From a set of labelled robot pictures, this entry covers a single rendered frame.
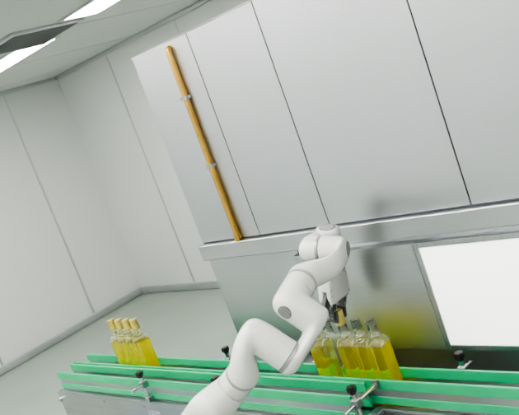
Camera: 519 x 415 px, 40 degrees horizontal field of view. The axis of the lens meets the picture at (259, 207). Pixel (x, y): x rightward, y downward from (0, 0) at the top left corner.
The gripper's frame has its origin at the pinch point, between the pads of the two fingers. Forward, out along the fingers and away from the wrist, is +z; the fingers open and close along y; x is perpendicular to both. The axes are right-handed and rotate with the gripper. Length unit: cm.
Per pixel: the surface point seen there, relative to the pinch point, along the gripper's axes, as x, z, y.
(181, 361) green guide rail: -85, 45, -4
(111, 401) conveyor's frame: -113, 62, 15
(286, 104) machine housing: -21, -60, -15
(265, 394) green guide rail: -22.8, 28.5, 13.7
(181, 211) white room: -433, 143, -313
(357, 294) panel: -0.5, -0.6, -11.8
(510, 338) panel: 49, 2, -12
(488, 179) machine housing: 43, -43, -14
